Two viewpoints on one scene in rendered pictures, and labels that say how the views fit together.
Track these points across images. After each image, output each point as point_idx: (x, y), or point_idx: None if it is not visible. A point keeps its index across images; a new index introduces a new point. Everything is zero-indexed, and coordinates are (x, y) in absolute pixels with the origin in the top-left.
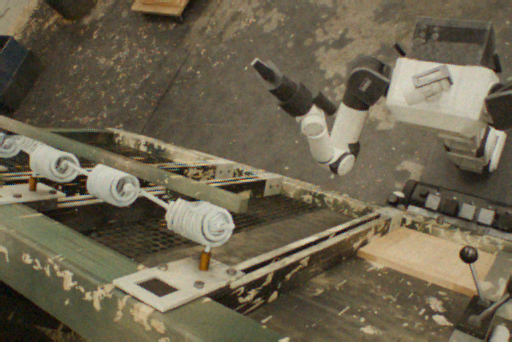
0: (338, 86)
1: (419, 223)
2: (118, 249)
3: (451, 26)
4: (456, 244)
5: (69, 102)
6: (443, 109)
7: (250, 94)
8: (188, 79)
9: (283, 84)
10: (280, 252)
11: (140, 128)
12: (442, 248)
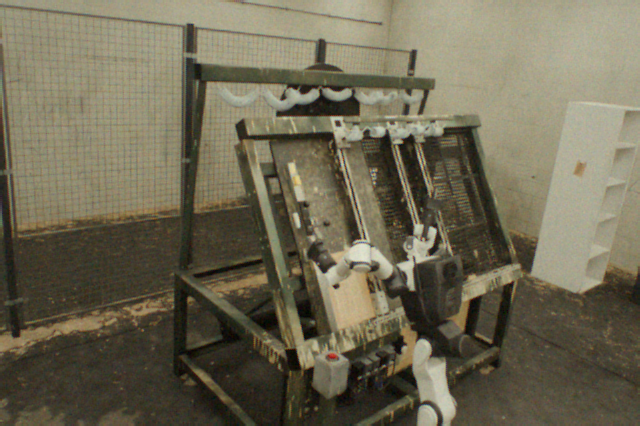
0: None
1: (372, 318)
2: (373, 160)
3: (444, 259)
4: (351, 321)
5: (632, 328)
6: (403, 262)
7: (603, 425)
8: (639, 395)
9: (424, 197)
10: (352, 185)
11: (583, 356)
12: (350, 304)
